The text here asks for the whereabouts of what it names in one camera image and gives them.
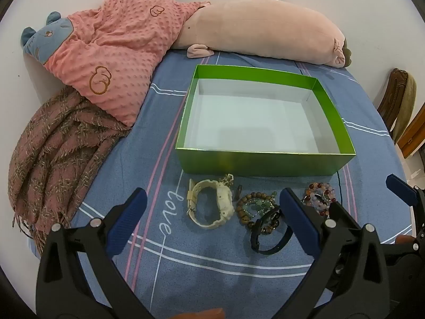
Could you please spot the black wrist watch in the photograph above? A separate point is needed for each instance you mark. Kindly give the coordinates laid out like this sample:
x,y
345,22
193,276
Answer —
x,y
256,239

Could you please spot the white wrist watch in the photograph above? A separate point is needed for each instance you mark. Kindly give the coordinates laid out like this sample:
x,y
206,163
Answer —
x,y
225,202

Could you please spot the green cardboard box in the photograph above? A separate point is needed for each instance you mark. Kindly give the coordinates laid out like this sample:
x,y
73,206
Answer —
x,y
252,159

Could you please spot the pink dotted bear pillow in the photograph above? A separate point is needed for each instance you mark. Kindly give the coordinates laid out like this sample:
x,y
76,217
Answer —
x,y
123,59

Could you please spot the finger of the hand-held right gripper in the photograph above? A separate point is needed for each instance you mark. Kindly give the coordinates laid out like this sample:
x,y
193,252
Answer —
x,y
401,189

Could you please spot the pink brown woven scarf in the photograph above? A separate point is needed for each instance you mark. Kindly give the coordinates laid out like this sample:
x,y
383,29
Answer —
x,y
59,153

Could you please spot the person's right hand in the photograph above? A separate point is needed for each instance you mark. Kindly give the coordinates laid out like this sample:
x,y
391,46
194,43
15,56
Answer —
x,y
404,239

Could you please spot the blue striped bed sheet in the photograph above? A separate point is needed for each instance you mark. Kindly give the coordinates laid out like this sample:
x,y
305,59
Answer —
x,y
206,265

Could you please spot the wooden furniture edge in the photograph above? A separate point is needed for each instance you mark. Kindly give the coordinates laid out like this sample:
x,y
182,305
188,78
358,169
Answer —
x,y
413,133

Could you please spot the small dark metal piece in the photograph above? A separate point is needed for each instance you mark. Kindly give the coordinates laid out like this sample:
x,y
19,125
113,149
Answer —
x,y
238,191

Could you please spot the gold butterfly brooch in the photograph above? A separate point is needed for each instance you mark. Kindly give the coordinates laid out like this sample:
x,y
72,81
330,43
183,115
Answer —
x,y
227,180

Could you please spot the pink plush pig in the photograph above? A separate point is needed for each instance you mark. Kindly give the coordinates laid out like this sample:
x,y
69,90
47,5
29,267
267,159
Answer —
x,y
259,26

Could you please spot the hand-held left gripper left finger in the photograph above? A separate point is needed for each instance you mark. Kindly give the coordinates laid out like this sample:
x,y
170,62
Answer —
x,y
128,221

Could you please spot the carved wooden chair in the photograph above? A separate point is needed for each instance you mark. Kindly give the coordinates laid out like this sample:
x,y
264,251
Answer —
x,y
388,96

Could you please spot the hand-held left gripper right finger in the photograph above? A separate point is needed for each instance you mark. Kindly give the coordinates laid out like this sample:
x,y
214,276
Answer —
x,y
298,221

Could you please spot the olive cloth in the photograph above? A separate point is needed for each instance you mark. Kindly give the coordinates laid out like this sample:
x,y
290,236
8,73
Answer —
x,y
406,106

